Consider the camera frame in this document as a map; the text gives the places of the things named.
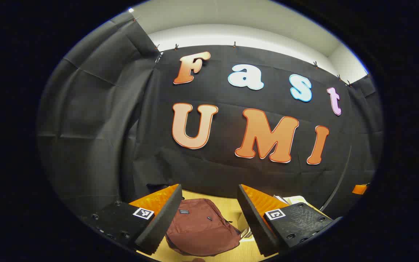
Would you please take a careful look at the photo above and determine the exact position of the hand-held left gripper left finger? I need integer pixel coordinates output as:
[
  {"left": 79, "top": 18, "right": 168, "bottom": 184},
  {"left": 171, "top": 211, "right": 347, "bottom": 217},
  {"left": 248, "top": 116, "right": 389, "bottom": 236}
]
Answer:
[{"left": 81, "top": 184, "right": 184, "bottom": 255}]

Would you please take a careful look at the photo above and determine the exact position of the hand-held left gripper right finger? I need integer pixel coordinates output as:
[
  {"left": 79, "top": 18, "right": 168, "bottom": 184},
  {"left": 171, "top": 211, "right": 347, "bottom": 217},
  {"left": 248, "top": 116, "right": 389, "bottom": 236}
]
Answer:
[{"left": 237, "top": 184, "right": 334, "bottom": 257}]

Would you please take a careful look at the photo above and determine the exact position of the maroon schoolbag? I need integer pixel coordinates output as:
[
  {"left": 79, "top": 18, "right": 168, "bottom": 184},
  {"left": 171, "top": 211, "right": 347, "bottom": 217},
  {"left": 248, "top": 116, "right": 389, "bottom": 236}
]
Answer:
[{"left": 165, "top": 198, "right": 243, "bottom": 257}]

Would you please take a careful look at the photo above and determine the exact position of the white bookshelf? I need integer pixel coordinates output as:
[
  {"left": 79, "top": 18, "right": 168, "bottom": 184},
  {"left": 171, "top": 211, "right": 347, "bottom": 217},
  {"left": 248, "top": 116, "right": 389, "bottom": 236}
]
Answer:
[{"left": 273, "top": 195, "right": 309, "bottom": 206}]

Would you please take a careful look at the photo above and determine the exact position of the black backdrop cloth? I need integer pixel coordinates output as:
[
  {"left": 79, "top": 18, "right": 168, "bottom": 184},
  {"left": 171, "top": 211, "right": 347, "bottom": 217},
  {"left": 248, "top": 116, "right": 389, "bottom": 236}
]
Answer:
[{"left": 37, "top": 11, "right": 383, "bottom": 221}]

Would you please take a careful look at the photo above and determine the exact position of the row of small backdrop clips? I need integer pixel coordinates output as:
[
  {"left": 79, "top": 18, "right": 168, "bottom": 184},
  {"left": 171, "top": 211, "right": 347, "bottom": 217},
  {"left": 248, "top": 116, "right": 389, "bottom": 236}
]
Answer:
[{"left": 132, "top": 16, "right": 352, "bottom": 88}]

